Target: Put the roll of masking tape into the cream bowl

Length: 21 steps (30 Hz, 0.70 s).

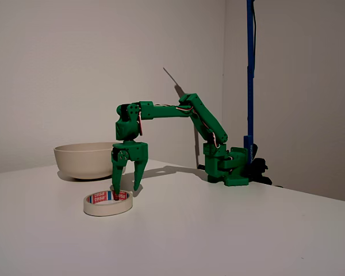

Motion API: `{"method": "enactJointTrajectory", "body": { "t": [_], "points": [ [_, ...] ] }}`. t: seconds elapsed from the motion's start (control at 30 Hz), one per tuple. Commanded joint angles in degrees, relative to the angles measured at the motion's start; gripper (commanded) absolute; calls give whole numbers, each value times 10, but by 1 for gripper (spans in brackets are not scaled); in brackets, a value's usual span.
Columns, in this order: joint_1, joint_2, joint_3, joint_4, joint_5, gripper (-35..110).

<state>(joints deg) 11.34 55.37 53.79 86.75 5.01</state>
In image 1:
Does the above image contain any white masking tape roll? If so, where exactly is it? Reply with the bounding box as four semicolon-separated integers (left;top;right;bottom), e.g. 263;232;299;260
83;189;134;217

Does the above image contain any beige bowl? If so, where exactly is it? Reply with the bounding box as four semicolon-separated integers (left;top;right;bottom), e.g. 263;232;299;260
53;141;127;181

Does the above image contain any black table clamp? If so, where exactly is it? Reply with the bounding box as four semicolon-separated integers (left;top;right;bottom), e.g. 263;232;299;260
247;143;273;186

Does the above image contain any blue vertical pole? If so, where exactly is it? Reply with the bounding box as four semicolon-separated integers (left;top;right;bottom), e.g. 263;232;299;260
243;0;257;174

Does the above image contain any thin dark cable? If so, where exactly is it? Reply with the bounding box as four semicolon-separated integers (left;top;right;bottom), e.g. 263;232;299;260
162;67;207;170

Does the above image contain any black cable on pole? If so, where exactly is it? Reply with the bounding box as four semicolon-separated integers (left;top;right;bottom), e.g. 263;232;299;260
252;0;259;76

